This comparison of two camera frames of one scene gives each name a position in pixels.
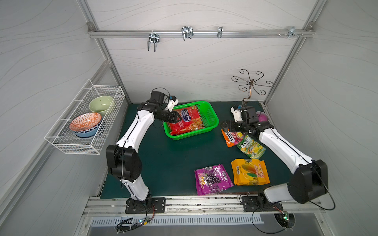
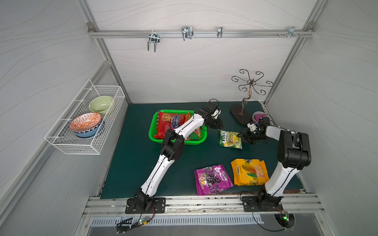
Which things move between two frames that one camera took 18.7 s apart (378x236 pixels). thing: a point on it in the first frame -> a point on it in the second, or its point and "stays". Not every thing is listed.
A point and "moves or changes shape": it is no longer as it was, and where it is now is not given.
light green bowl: (100, 104) stays
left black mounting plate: (150, 206) stays
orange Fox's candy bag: (232, 138) -> (196, 131)
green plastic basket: (209, 119) moves or changes shape
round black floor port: (289, 223) stays
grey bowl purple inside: (262, 117) stays
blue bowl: (88, 133) stays
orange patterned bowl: (85, 121) stays
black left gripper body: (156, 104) -> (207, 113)
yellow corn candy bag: (250, 172) stays
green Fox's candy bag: (251, 147) -> (230, 139)
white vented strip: (177, 220) stays
